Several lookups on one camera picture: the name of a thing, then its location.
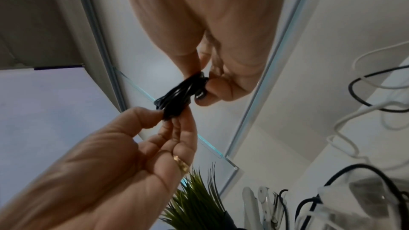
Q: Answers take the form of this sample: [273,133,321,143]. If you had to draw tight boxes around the pile of cables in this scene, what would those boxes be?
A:
[293,40,409,230]

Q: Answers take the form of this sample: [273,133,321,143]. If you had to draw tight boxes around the person's right hand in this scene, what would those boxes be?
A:
[119,0,290,106]

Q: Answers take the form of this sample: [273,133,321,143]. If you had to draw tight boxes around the white charger adapter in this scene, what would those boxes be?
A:
[316,177,400,230]

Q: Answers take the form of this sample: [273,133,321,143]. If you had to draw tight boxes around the wide white roller blind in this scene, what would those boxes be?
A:
[225,0,409,160]

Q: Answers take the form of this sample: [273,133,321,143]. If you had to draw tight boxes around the grey oblong device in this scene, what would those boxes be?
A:
[242,186,259,230]

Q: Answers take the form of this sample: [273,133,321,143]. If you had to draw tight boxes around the gold ring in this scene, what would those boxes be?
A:
[172,155,191,174]

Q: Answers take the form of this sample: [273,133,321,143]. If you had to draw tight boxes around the black usb cable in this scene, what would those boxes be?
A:
[154,71,210,121]

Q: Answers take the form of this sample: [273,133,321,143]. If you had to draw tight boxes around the person's left hand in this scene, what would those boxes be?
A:
[0,106,199,230]

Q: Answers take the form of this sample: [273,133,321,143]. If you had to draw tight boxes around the green plant in black pot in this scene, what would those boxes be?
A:
[159,163,244,230]

